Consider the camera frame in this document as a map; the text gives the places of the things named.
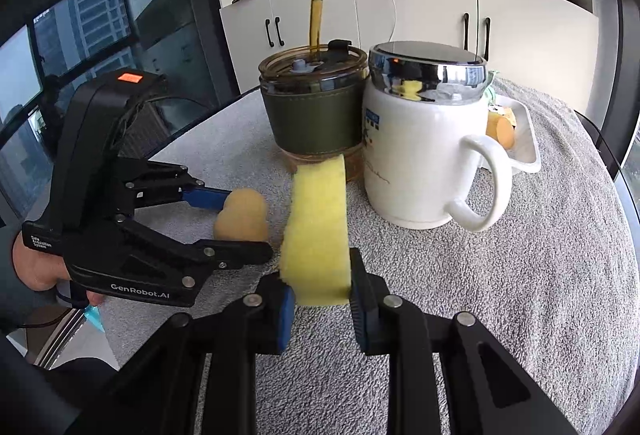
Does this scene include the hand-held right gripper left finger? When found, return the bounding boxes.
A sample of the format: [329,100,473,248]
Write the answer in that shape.
[107,272,297,435]

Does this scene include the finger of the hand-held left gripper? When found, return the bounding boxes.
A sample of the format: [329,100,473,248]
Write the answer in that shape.
[117,160,233,212]
[115,215,274,288]

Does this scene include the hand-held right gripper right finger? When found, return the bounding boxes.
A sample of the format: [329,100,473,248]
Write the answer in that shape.
[348,247,576,435]

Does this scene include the tan rounded sponge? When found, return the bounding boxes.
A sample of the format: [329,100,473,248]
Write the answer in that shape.
[486,112,516,148]
[213,188,269,243]

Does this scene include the long yellow sponge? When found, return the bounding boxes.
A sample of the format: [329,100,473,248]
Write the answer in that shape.
[280,154,353,307]

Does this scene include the white plastic tray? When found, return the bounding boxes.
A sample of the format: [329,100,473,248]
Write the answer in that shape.
[485,95,542,174]

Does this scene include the person's left hand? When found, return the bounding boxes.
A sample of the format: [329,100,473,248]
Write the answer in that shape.
[12,232,104,307]

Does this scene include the dark green glass tumbler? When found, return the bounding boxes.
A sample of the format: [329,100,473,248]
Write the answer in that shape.
[258,0,369,183]

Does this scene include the white mug with chrome lid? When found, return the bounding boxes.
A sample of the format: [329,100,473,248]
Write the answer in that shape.
[361,41,513,232]

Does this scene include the white cabinet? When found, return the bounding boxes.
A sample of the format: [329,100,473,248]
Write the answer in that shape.
[220,0,601,108]

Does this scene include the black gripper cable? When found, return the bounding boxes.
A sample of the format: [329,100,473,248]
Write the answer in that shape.
[14,292,76,331]

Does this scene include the white cable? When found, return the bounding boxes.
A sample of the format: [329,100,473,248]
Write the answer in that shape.
[386,0,401,43]

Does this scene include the black window frame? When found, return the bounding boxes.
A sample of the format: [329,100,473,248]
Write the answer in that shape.
[580,0,640,196]

